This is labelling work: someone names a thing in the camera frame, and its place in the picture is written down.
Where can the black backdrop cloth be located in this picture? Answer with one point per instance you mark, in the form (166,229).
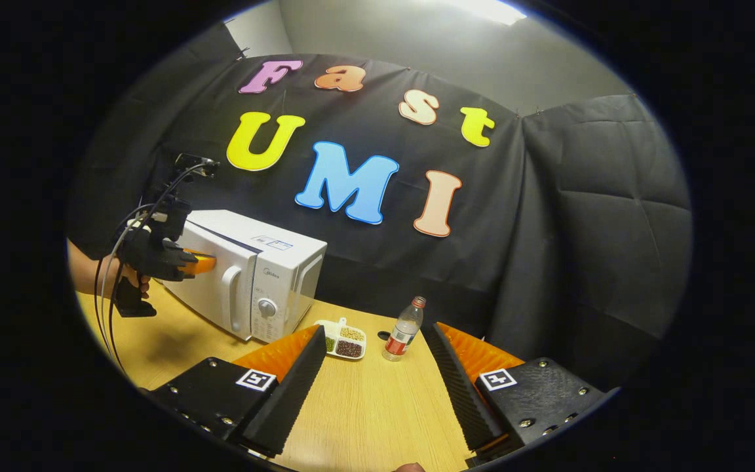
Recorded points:
(548,229)

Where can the white divided snack dish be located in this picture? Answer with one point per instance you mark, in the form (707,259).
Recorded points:
(345,341)

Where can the clear plastic water bottle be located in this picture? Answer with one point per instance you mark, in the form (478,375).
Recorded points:
(404,331)

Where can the white microwave oven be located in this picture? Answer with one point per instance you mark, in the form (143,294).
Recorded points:
(210,298)

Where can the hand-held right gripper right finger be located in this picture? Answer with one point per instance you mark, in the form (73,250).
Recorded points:
(456,393)

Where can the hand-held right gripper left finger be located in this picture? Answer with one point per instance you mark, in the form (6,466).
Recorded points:
(292,393)

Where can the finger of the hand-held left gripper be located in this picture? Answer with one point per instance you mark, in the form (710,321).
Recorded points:
(204,263)

